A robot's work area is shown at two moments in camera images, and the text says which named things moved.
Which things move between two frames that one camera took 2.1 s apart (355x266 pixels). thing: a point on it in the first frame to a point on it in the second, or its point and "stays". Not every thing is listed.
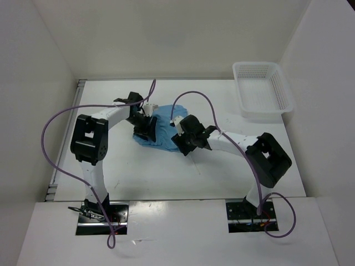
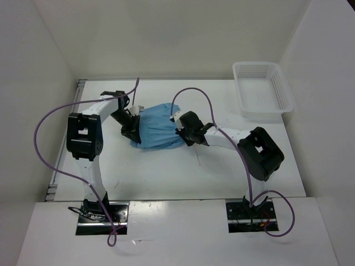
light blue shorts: (164, 131) stays
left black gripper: (147, 131) to (132, 131)
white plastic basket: (263, 90) stays
